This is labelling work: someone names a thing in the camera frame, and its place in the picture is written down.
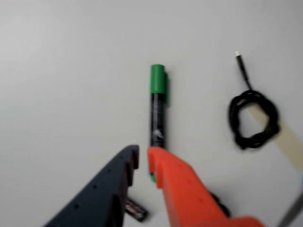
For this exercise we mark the small masking tape piece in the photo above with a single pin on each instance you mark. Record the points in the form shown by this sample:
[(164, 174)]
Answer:
[(288, 144)]

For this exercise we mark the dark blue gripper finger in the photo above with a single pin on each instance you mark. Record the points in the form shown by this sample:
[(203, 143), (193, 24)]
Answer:
[(104, 189)]

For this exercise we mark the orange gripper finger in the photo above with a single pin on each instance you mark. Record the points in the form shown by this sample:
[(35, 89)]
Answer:
[(187, 194)]

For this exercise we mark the black AAA battery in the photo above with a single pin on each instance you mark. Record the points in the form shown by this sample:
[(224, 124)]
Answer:
[(136, 210)]

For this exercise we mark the green marker with black barrel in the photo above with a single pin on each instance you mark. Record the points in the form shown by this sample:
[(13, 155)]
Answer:
[(156, 106)]

